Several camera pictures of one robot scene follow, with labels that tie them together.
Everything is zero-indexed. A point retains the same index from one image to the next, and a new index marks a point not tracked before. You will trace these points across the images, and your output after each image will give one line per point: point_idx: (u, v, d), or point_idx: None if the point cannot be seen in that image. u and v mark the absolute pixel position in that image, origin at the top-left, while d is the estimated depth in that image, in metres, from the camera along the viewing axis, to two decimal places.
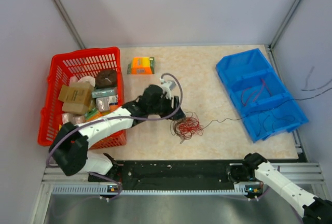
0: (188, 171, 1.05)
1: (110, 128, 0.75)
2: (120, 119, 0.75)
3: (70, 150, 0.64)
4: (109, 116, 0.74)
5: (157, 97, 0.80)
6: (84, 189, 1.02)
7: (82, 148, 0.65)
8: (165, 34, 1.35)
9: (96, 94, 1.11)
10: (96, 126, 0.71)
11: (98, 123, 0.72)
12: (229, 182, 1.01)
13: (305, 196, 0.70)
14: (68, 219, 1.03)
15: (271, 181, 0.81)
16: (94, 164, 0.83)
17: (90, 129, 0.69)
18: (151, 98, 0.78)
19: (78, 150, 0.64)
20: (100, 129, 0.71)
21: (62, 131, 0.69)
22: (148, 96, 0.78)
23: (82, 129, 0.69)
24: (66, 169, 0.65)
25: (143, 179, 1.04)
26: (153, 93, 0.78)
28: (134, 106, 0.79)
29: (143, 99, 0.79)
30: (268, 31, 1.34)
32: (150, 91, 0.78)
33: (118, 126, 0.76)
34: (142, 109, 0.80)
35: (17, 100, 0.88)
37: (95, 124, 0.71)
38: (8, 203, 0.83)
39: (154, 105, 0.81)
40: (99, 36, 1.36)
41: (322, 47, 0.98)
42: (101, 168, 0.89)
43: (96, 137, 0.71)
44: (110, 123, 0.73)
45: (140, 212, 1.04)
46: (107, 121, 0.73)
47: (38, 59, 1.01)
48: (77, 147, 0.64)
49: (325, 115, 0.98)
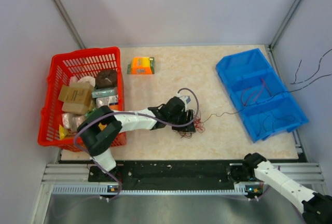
0: (188, 171, 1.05)
1: (138, 124, 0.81)
2: (148, 118, 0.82)
3: (103, 131, 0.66)
4: (139, 112, 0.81)
5: (179, 107, 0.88)
6: (84, 189, 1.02)
7: (114, 131, 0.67)
8: (165, 34, 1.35)
9: (96, 94, 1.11)
10: (128, 117, 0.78)
11: (130, 114, 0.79)
12: (229, 182, 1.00)
13: (304, 192, 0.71)
14: (68, 220, 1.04)
15: (271, 179, 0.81)
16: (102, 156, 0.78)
17: (123, 117, 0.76)
18: (174, 108, 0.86)
19: (112, 131, 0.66)
20: (130, 121, 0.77)
21: (96, 113, 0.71)
22: (171, 106, 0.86)
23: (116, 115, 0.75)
24: (93, 149, 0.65)
25: (143, 179, 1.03)
26: (177, 103, 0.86)
28: (157, 111, 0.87)
29: (167, 107, 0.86)
30: (268, 31, 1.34)
32: (174, 101, 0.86)
33: (142, 123, 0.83)
34: (163, 115, 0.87)
35: (17, 100, 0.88)
37: (128, 114, 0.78)
38: (8, 203, 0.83)
39: (174, 114, 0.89)
40: (99, 36, 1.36)
41: (322, 46, 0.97)
42: (106, 164, 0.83)
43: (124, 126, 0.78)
44: (140, 118, 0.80)
45: (140, 212, 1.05)
46: (138, 115, 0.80)
47: (38, 59, 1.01)
48: (111, 129, 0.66)
49: (326, 115, 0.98)
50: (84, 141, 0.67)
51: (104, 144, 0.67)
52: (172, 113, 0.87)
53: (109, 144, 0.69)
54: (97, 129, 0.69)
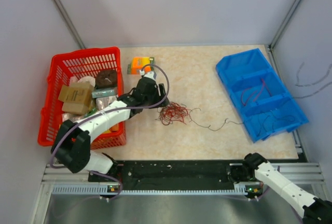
0: (188, 171, 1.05)
1: (110, 122, 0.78)
2: (118, 111, 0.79)
3: (74, 148, 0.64)
4: (106, 110, 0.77)
5: (151, 87, 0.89)
6: (84, 189, 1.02)
7: (85, 143, 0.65)
8: (165, 34, 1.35)
9: (96, 94, 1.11)
10: (95, 121, 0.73)
11: (97, 117, 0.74)
12: (229, 182, 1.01)
13: (305, 197, 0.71)
14: (68, 219, 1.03)
15: (272, 182, 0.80)
16: (96, 162, 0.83)
17: (89, 124, 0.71)
18: (145, 87, 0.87)
19: (81, 145, 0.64)
20: (99, 123, 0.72)
21: (61, 130, 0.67)
22: (142, 87, 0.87)
23: (81, 125, 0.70)
24: (72, 167, 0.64)
25: (143, 179, 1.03)
26: (147, 82, 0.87)
28: (129, 97, 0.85)
29: (138, 88, 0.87)
30: (268, 32, 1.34)
32: (143, 82, 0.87)
33: (115, 118, 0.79)
34: (136, 99, 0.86)
35: (17, 99, 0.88)
37: (94, 118, 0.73)
38: (8, 203, 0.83)
39: (148, 95, 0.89)
40: (99, 36, 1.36)
41: (322, 47, 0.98)
42: (103, 167, 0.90)
43: (97, 131, 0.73)
44: (109, 116, 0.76)
45: (141, 212, 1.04)
46: (105, 114, 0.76)
47: (38, 59, 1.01)
48: (79, 143, 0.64)
49: (325, 115, 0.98)
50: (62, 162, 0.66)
51: (81, 158, 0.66)
52: (145, 93, 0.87)
53: (87, 156, 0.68)
54: (69, 145, 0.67)
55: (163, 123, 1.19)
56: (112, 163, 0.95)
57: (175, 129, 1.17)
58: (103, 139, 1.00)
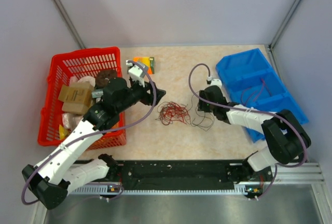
0: (188, 171, 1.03)
1: (78, 151, 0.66)
2: (83, 139, 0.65)
3: (39, 195, 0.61)
4: (68, 142, 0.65)
5: (121, 92, 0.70)
6: (84, 189, 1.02)
7: (49, 187, 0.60)
8: (164, 34, 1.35)
9: (96, 94, 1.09)
10: (57, 159, 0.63)
11: (57, 154, 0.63)
12: (229, 182, 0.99)
13: None
14: (68, 220, 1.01)
15: (258, 157, 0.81)
16: (85, 179, 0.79)
17: (49, 167, 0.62)
18: (113, 96, 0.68)
19: (43, 194, 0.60)
20: (61, 163, 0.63)
21: (24, 174, 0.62)
22: (109, 95, 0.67)
23: (41, 170, 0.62)
24: (49, 207, 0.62)
25: (143, 179, 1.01)
26: (114, 90, 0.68)
28: (97, 112, 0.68)
29: (105, 99, 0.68)
30: (268, 32, 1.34)
32: (110, 89, 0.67)
33: (82, 148, 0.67)
34: (108, 111, 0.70)
35: (17, 99, 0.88)
37: (54, 157, 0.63)
38: (8, 203, 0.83)
39: (120, 101, 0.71)
40: (99, 36, 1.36)
41: (322, 46, 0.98)
42: (98, 173, 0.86)
43: (63, 170, 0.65)
44: (71, 150, 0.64)
45: (140, 213, 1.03)
46: (66, 149, 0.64)
47: (37, 59, 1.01)
48: (41, 192, 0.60)
49: (325, 115, 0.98)
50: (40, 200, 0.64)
51: (54, 197, 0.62)
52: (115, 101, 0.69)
53: (64, 191, 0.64)
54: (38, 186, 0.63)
55: (163, 123, 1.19)
56: (108, 167, 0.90)
57: (175, 129, 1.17)
58: (102, 139, 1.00)
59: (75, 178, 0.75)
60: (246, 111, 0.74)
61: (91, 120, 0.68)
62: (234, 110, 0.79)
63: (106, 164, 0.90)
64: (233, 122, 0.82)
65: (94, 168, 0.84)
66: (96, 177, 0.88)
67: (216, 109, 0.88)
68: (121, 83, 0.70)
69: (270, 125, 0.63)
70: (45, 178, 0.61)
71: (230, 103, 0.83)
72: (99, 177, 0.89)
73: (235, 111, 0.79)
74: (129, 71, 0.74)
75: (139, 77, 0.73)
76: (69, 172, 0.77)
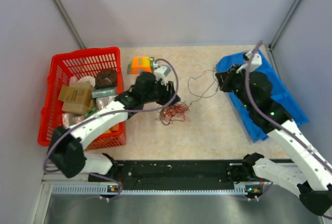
0: (188, 171, 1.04)
1: (106, 124, 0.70)
2: (114, 114, 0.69)
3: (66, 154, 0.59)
4: (101, 113, 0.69)
5: (151, 84, 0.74)
6: (84, 189, 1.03)
7: (78, 148, 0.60)
8: (164, 34, 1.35)
9: (96, 94, 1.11)
10: (89, 125, 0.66)
11: (91, 121, 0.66)
12: (229, 182, 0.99)
13: (299, 177, 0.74)
14: (67, 220, 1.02)
15: (267, 173, 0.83)
16: (93, 165, 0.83)
17: (82, 129, 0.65)
18: (145, 85, 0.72)
19: (72, 154, 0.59)
20: (93, 128, 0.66)
21: (54, 135, 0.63)
22: (140, 85, 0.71)
23: (73, 130, 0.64)
24: (65, 172, 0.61)
25: (143, 179, 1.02)
26: (146, 80, 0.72)
28: (126, 97, 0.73)
29: (135, 87, 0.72)
30: (268, 32, 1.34)
32: (142, 79, 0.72)
33: (111, 122, 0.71)
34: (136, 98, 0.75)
35: (17, 99, 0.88)
37: (87, 122, 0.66)
38: (8, 202, 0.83)
39: (147, 93, 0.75)
40: (99, 36, 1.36)
41: (322, 46, 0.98)
42: (101, 168, 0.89)
43: (91, 137, 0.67)
44: (104, 120, 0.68)
45: (140, 212, 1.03)
46: (99, 118, 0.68)
47: (37, 59, 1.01)
48: (71, 151, 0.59)
49: (325, 115, 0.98)
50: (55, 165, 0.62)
51: (74, 164, 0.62)
52: (144, 91, 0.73)
53: (82, 161, 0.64)
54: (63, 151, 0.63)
55: (163, 123, 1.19)
56: (111, 165, 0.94)
57: (175, 129, 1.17)
58: (102, 139, 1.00)
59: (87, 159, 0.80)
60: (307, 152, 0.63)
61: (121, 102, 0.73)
62: (288, 136, 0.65)
63: (110, 160, 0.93)
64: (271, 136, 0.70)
65: (101, 159, 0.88)
66: (97, 172, 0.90)
67: (256, 112, 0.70)
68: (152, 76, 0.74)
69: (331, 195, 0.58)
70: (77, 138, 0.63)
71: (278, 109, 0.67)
72: (99, 173, 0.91)
73: (287, 136, 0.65)
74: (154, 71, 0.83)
75: (163, 74, 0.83)
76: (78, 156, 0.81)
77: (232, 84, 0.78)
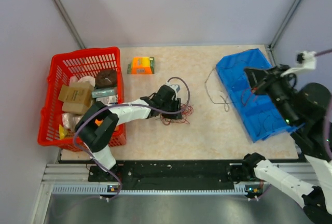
0: (188, 171, 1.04)
1: (133, 115, 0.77)
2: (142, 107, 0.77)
3: (101, 125, 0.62)
4: (133, 103, 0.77)
5: (170, 95, 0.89)
6: (84, 189, 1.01)
7: (114, 121, 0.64)
8: (164, 34, 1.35)
9: (96, 94, 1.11)
10: (123, 109, 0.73)
11: (124, 106, 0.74)
12: (229, 182, 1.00)
13: (303, 186, 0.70)
14: (68, 220, 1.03)
15: (271, 179, 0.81)
16: None
17: (118, 110, 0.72)
18: (169, 94, 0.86)
19: (109, 126, 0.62)
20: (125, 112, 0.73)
21: (91, 110, 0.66)
22: (163, 93, 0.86)
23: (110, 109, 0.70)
24: (94, 146, 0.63)
25: (143, 179, 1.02)
26: (168, 89, 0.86)
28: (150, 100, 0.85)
29: (159, 94, 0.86)
30: (268, 32, 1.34)
32: (165, 89, 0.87)
33: (137, 115, 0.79)
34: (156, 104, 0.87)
35: (17, 99, 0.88)
37: (122, 107, 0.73)
38: (8, 203, 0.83)
39: (165, 103, 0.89)
40: (99, 36, 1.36)
41: (322, 47, 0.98)
42: None
43: (122, 118, 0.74)
44: (134, 108, 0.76)
45: (140, 212, 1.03)
46: (131, 106, 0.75)
47: (37, 59, 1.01)
48: (108, 123, 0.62)
49: None
50: (85, 139, 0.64)
51: (105, 139, 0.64)
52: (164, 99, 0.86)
53: (109, 139, 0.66)
54: (94, 126, 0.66)
55: (163, 123, 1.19)
56: None
57: (175, 129, 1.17)
58: None
59: None
60: None
61: None
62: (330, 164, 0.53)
63: None
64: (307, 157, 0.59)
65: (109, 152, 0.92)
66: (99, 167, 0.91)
67: (305, 132, 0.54)
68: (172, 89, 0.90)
69: None
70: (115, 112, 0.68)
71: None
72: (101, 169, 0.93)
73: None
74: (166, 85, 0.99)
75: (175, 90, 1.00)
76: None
77: (275, 86, 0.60)
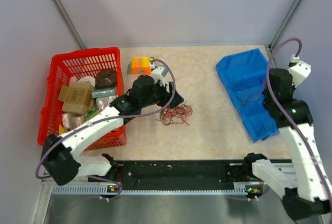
0: (188, 171, 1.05)
1: (100, 131, 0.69)
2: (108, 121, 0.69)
3: (56, 165, 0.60)
4: (94, 121, 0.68)
5: (148, 88, 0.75)
6: (84, 189, 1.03)
7: (68, 157, 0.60)
8: (164, 34, 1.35)
9: (96, 94, 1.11)
10: (82, 134, 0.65)
11: (83, 129, 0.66)
12: (229, 182, 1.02)
13: (290, 182, 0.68)
14: (68, 220, 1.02)
15: (264, 172, 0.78)
16: (92, 167, 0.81)
17: (73, 139, 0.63)
18: (143, 90, 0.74)
19: (63, 164, 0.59)
20: (85, 137, 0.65)
21: (45, 144, 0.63)
22: (137, 89, 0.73)
23: (65, 140, 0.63)
24: (58, 181, 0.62)
25: (143, 179, 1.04)
26: (142, 84, 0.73)
28: (123, 102, 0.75)
29: (133, 93, 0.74)
30: (268, 32, 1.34)
32: (139, 84, 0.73)
33: (105, 129, 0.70)
34: (133, 103, 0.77)
35: (17, 99, 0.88)
37: (80, 131, 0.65)
38: (8, 202, 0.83)
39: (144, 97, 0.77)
40: (99, 36, 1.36)
41: (322, 46, 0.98)
42: (100, 170, 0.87)
43: (84, 145, 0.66)
44: (96, 128, 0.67)
45: (140, 213, 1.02)
46: (92, 126, 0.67)
47: (37, 59, 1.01)
48: (60, 162, 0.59)
49: (325, 115, 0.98)
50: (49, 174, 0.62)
51: (68, 172, 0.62)
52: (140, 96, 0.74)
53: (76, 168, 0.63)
54: None
55: (163, 123, 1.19)
56: (111, 166, 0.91)
57: (175, 129, 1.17)
58: (102, 139, 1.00)
59: (84, 164, 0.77)
60: (309, 160, 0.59)
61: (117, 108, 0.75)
62: (298, 138, 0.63)
63: (109, 162, 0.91)
64: (281, 131, 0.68)
65: (99, 162, 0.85)
66: (96, 173, 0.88)
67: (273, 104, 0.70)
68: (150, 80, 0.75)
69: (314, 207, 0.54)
70: (68, 148, 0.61)
71: (302, 111, 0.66)
72: (98, 176, 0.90)
73: (298, 139, 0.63)
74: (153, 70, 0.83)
75: (160, 75, 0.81)
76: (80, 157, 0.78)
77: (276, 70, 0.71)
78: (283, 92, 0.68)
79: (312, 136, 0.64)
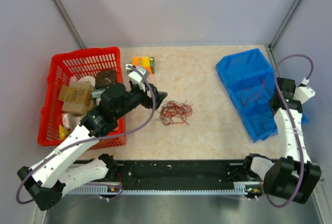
0: (188, 171, 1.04)
1: (72, 156, 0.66)
2: (78, 145, 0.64)
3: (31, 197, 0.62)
4: (61, 148, 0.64)
5: (120, 99, 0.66)
6: (84, 189, 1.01)
7: (40, 192, 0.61)
8: (164, 34, 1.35)
9: (96, 94, 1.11)
10: (51, 164, 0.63)
11: (52, 158, 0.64)
12: (229, 182, 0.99)
13: None
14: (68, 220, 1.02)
15: (260, 166, 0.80)
16: (83, 179, 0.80)
17: (43, 170, 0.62)
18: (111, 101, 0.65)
19: (36, 197, 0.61)
20: (55, 167, 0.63)
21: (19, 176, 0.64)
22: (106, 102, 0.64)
23: (35, 173, 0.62)
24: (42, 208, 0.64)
25: (143, 179, 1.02)
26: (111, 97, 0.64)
28: (94, 117, 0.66)
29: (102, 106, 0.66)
30: (268, 32, 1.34)
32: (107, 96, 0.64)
33: (77, 153, 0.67)
34: (106, 116, 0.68)
35: (17, 99, 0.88)
37: (49, 160, 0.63)
38: (9, 202, 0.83)
39: (120, 108, 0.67)
40: (99, 36, 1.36)
41: (322, 46, 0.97)
42: (98, 173, 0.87)
43: (59, 172, 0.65)
44: (66, 155, 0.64)
45: (140, 212, 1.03)
46: (60, 154, 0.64)
47: (37, 59, 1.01)
48: (33, 195, 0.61)
49: (326, 115, 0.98)
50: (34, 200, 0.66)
51: (47, 201, 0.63)
52: (112, 109, 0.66)
53: (58, 193, 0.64)
54: None
55: (163, 123, 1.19)
56: (108, 169, 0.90)
57: (175, 129, 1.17)
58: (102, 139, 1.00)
59: (71, 180, 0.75)
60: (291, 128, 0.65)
61: (88, 125, 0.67)
62: (286, 116, 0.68)
63: (106, 165, 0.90)
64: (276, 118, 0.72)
65: (92, 170, 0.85)
66: (95, 177, 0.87)
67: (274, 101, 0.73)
68: (118, 89, 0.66)
69: (286, 164, 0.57)
70: (38, 181, 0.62)
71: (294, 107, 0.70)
72: (97, 178, 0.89)
73: (286, 116, 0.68)
74: (129, 75, 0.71)
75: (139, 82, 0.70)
76: (66, 173, 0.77)
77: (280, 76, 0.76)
78: (285, 91, 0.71)
79: (300, 119, 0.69)
